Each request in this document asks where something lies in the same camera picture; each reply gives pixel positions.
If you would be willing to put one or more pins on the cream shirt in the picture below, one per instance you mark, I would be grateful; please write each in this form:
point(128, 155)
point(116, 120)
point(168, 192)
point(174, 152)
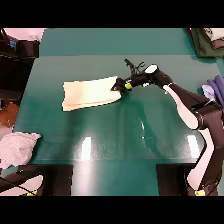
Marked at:
point(90, 92)

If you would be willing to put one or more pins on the dark green garment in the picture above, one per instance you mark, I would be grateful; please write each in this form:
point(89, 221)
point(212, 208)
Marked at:
point(206, 44)

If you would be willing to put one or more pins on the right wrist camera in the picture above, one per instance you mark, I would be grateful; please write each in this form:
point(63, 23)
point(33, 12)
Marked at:
point(132, 68)

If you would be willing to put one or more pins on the grey garment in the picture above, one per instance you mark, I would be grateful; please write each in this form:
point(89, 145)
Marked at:
point(16, 149)

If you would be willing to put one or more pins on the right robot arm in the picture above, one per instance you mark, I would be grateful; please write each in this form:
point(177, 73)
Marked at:
point(186, 101)

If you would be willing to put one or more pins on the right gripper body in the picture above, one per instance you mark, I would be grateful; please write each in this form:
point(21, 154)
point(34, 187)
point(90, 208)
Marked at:
point(122, 84)

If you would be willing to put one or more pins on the blue garment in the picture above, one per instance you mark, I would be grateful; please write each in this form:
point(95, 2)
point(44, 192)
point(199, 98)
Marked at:
point(214, 89)

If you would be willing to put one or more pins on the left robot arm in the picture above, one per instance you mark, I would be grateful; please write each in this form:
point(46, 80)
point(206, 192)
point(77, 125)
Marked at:
point(18, 181)

